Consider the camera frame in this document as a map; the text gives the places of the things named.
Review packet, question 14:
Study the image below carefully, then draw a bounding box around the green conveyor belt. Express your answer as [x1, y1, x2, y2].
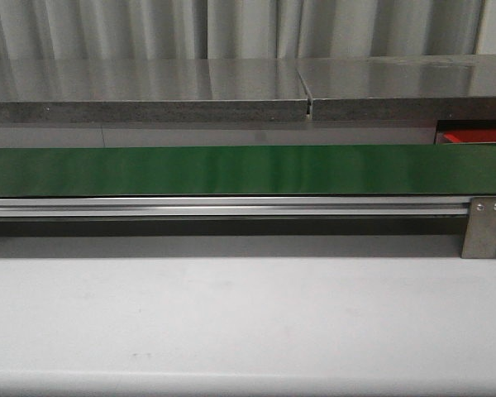
[0, 144, 496, 198]

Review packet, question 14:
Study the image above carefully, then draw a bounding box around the grey stone slab right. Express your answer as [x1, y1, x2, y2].
[297, 55, 496, 122]

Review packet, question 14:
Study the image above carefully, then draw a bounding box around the grey stone slab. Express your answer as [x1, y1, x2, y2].
[0, 60, 309, 124]
[297, 55, 496, 122]

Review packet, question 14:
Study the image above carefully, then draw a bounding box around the red plastic tray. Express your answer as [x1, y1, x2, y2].
[443, 129, 496, 144]

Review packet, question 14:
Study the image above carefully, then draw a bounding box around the grey stone slab left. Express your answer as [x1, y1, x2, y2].
[0, 60, 309, 124]

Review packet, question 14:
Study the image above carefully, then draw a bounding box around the white pleated curtain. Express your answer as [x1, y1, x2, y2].
[0, 1, 496, 60]

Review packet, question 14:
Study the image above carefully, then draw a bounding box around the aluminium conveyor side rail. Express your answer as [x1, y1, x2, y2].
[0, 196, 471, 218]

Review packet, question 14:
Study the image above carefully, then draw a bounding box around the steel conveyor support bracket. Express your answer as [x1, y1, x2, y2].
[461, 197, 496, 259]

